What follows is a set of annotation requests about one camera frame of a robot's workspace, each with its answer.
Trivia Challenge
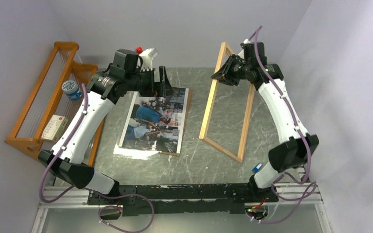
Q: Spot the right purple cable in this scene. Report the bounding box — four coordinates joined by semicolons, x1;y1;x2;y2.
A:
246;25;318;225

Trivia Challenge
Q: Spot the small white green box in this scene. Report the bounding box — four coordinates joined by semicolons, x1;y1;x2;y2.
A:
41;115;68;143

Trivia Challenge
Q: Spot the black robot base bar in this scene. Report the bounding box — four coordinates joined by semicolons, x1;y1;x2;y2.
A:
87;183;278;216

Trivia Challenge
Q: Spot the aluminium rail frame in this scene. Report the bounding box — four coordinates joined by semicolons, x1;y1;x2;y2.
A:
32;182;332;233

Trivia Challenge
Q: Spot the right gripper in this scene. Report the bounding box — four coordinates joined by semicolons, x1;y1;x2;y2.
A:
212;54;252;86

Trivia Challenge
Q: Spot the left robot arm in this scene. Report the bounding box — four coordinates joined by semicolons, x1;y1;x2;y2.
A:
38;66;173;204

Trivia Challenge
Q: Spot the light wooden picture frame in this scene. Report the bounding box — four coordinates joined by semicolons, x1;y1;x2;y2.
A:
199;42;255;164

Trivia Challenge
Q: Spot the printed photo of people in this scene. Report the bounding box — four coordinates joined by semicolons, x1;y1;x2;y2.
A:
114;92;172;160

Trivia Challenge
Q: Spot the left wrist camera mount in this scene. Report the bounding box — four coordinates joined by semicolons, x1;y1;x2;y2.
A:
112;47;158;71

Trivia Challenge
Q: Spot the brown backing board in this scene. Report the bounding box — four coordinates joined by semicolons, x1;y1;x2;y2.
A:
166;87;192;156

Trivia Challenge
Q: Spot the orange wooden rack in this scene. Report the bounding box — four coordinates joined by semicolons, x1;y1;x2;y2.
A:
5;41;98;160

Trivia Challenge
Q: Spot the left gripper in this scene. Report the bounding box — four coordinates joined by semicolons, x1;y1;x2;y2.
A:
125;66;176;98

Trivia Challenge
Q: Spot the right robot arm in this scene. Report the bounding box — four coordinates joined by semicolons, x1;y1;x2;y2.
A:
211;40;319;201

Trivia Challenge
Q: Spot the small blue clip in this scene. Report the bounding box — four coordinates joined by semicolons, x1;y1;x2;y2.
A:
252;163;263;174

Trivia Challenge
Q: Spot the blue white round can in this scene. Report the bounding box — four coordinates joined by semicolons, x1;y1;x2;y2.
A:
61;80;82;101

